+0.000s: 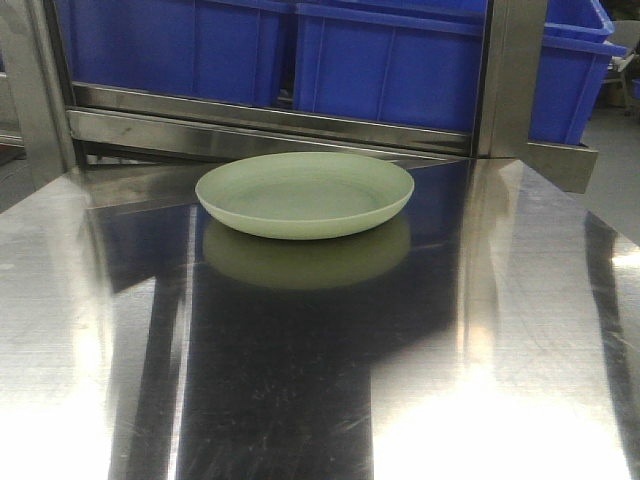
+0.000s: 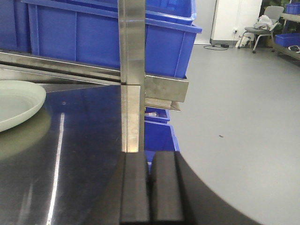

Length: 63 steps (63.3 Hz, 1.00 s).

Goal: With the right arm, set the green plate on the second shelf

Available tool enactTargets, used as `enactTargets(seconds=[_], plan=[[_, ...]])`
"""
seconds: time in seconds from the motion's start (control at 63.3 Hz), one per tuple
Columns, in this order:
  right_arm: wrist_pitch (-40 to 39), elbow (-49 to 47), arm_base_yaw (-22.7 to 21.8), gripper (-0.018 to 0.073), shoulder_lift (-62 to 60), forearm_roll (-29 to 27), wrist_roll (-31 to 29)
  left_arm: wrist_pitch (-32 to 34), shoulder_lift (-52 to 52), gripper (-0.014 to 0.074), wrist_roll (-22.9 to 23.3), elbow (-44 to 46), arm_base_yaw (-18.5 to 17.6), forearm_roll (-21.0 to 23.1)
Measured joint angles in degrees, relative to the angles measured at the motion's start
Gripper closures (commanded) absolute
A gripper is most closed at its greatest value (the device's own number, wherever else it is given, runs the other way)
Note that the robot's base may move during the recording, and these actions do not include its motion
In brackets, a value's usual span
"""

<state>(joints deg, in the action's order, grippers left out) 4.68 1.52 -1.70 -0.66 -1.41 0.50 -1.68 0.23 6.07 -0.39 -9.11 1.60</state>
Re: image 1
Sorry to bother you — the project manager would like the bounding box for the green round plate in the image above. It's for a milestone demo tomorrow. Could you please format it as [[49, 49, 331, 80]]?
[[195, 152, 415, 240]]

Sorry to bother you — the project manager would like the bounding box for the stainless steel shelf rack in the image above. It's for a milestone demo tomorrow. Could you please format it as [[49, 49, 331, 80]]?
[[0, 0, 600, 195]]

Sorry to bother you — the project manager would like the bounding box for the blue plastic bin right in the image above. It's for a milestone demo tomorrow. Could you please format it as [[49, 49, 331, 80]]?
[[293, 1, 625, 145]]

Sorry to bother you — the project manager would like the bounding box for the blue plastic bin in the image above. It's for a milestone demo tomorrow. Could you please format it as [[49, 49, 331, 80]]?
[[56, 1, 293, 107], [293, 1, 625, 145]]

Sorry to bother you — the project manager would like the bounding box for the blue plastic bin left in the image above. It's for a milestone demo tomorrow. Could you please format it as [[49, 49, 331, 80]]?
[[56, 1, 293, 107]]

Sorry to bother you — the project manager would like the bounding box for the tilted blue bin on top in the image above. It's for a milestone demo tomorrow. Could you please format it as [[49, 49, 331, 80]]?
[[544, 0, 615, 43]]

